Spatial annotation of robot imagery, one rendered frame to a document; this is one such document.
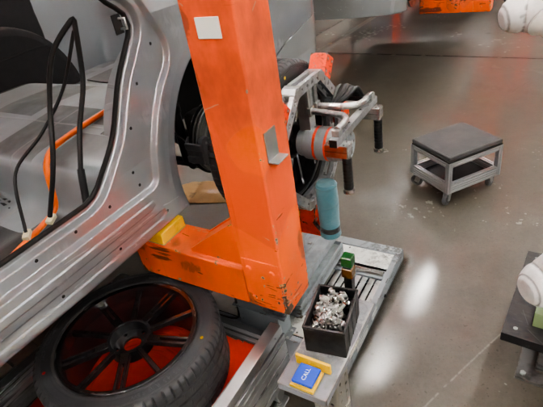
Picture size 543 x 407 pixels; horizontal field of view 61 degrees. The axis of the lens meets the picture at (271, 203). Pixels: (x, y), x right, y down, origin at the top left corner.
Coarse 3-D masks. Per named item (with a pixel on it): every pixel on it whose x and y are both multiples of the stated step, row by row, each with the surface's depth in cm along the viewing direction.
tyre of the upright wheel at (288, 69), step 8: (280, 64) 177; (288, 64) 178; (296, 64) 182; (304, 64) 188; (280, 72) 174; (288, 72) 178; (296, 72) 183; (280, 80) 174; (288, 80) 179; (280, 88) 175; (320, 96) 206; (208, 136) 177; (208, 144) 178; (208, 152) 179; (208, 160) 181; (216, 160) 178; (320, 160) 217; (216, 168) 180; (320, 168) 218; (216, 176) 183; (216, 184) 186; (304, 192) 208
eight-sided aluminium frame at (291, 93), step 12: (312, 72) 183; (324, 72) 186; (288, 84) 174; (300, 84) 172; (312, 84) 179; (324, 84) 188; (288, 96) 169; (300, 96) 171; (324, 96) 201; (288, 120) 167; (336, 120) 207; (288, 132) 169; (324, 168) 212; (312, 192) 205; (300, 204) 187; (312, 204) 196
